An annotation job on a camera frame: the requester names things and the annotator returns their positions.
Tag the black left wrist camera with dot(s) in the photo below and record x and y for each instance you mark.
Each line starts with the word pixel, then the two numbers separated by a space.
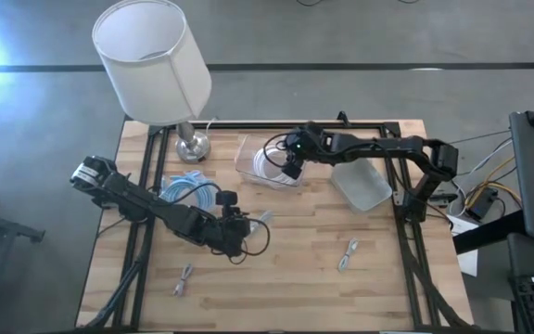
pixel 226 198

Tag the white shade table lamp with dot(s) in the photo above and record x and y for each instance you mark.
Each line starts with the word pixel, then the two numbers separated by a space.
pixel 151 69

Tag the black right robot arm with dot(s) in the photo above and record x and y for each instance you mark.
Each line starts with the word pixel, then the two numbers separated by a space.
pixel 387 146

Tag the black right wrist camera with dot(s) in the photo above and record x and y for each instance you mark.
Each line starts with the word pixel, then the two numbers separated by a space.
pixel 292 170

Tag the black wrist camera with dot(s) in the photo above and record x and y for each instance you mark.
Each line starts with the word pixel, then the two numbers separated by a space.
pixel 292 170
pixel 226 198

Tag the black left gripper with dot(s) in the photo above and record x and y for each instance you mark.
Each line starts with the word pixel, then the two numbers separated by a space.
pixel 230 232

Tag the black clamp on frame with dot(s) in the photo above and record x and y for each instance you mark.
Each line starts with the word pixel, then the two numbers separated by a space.
pixel 342 118

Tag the translucent white plastic bin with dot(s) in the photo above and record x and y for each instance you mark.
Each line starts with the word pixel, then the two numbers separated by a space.
pixel 212 198

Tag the black aluminium rig frame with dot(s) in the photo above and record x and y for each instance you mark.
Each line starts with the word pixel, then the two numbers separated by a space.
pixel 248 125

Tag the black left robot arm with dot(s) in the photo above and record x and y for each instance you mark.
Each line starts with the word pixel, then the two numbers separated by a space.
pixel 156 209

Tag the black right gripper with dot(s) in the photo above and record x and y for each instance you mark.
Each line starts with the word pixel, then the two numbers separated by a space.
pixel 306 144

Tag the white paper sheet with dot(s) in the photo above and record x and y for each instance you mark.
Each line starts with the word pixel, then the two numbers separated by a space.
pixel 466 260

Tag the clear plastic container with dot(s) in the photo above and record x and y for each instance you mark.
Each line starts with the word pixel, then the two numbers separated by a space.
pixel 244 170

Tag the black power supply box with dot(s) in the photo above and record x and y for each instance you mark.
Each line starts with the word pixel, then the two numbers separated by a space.
pixel 480 206

